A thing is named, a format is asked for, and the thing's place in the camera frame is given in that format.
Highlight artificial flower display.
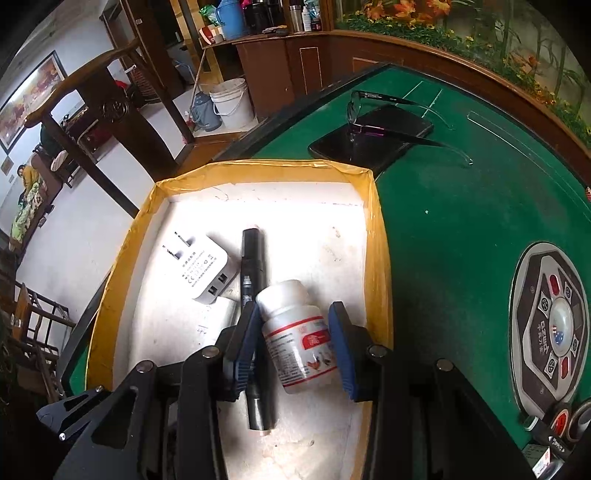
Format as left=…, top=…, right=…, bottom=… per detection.
left=335, top=0, right=591, bottom=148

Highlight black kettle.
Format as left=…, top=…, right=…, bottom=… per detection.
left=242, top=0, right=287, bottom=35

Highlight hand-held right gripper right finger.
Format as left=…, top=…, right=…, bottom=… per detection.
left=327, top=301, right=539, bottom=480

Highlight white mop handle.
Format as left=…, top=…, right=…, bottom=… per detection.
left=187, top=46, right=208, bottom=125

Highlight brown wooden counter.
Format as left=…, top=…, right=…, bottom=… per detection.
left=231, top=30, right=591, bottom=160

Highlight framed wall painting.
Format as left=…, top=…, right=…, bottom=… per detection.
left=0, top=50, right=69, bottom=153

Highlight black red button panel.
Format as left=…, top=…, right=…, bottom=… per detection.
left=524, top=399, right=591, bottom=480

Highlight wooden bench with green cloth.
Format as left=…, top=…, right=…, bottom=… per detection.
left=9, top=152, right=65, bottom=250

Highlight black smartphone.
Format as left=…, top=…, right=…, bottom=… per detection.
left=308, top=104, right=435, bottom=176

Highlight white plug charger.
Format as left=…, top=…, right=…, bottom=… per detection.
left=161, top=229, right=230, bottom=305

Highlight grey blue kettle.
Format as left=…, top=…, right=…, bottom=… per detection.
left=190, top=91, right=222, bottom=132

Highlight white foam box yellow tape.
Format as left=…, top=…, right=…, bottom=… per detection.
left=85, top=159, right=393, bottom=480

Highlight red white carton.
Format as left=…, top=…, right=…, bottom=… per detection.
left=199, top=25, right=225, bottom=47

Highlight dark wooden chair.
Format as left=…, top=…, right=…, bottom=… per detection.
left=23, top=37, right=195, bottom=217

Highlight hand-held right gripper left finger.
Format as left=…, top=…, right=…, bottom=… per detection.
left=37, top=302, right=264, bottom=480

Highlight blue thermos jug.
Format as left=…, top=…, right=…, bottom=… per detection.
left=216, top=0, right=250, bottom=40

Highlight white plastic bucket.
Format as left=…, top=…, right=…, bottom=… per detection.
left=210, top=78, right=256, bottom=131

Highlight white red label pill bottle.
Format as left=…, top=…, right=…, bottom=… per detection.
left=256, top=280, right=340, bottom=395

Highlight wooden lattice chair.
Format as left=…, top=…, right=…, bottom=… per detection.
left=0, top=277, right=77, bottom=402

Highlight black frame eyeglasses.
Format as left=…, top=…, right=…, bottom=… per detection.
left=346, top=90, right=474, bottom=167

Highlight black table control panel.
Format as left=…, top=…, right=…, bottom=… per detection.
left=509, top=241, right=591, bottom=418

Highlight black pen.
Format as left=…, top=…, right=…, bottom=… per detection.
left=239, top=227, right=278, bottom=432

